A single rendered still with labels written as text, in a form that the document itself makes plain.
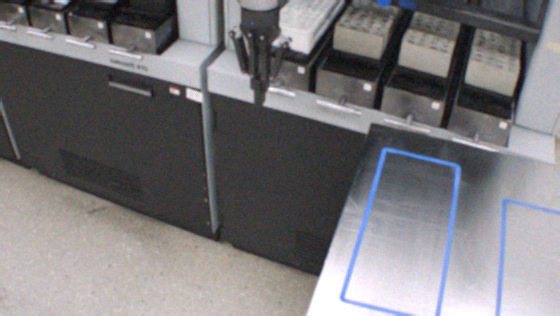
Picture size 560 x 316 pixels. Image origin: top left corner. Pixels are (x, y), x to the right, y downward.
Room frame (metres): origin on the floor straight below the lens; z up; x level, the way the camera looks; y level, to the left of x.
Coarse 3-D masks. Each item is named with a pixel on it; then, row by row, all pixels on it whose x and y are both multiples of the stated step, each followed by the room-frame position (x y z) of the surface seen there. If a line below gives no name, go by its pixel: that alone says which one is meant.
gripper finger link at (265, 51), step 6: (264, 36) 0.95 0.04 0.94; (264, 42) 0.95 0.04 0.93; (264, 48) 0.95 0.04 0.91; (270, 48) 0.97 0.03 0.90; (264, 54) 0.95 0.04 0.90; (270, 54) 0.97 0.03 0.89; (264, 60) 0.95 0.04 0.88; (270, 60) 0.97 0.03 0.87; (264, 66) 0.95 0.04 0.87; (270, 66) 0.97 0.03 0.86; (264, 72) 0.95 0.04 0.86; (264, 78) 0.95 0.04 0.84
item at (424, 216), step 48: (384, 144) 0.79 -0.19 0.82; (432, 144) 0.79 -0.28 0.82; (384, 192) 0.67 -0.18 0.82; (432, 192) 0.67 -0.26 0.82; (480, 192) 0.67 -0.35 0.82; (528, 192) 0.67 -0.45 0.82; (336, 240) 0.56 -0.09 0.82; (384, 240) 0.56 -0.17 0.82; (432, 240) 0.56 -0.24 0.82; (480, 240) 0.56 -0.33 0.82; (528, 240) 0.56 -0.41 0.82; (336, 288) 0.47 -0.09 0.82; (384, 288) 0.47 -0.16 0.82; (432, 288) 0.47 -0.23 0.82; (480, 288) 0.47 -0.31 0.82; (528, 288) 0.46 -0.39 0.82
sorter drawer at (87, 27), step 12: (72, 12) 1.30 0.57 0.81; (84, 12) 1.29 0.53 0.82; (96, 12) 1.29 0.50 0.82; (108, 12) 1.29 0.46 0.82; (120, 12) 1.32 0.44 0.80; (72, 24) 1.30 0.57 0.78; (84, 24) 1.28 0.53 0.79; (96, 24) 1.27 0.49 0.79; (108, 24) 1.26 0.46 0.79; (72, 36) 1.30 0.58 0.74; (84, 36) 1.28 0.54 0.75; (96, 36) 1.27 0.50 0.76; (108, 36) 1.26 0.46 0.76
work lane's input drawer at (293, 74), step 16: (352, 0) 1.41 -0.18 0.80; (336, 16) 1.28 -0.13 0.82; (272, 48) 1.11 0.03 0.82; (288, 48) 1.10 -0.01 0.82; (320, 48) 1.14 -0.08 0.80; (272, 64) 1.09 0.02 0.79; (288, 64) 1.07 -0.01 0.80; (304, 64) 1.07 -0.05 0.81; (288, 80) 1.07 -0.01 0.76; (304, 80) 1.06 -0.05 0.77; (288, 96) 1.03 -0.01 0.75
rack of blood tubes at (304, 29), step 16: (304, 0) 1.27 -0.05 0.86; (320, 0) 1.28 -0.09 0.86; (336, 0) 1.29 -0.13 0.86; (288, 16) 1.18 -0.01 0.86; (304, 16) 1.18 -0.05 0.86; (320, 16) 1.19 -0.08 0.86; (288, 32) 1.11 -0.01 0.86; (304, 32) 1.11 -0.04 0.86; (320, 32) 1.18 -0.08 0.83; (304, 48) 1.10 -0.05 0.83
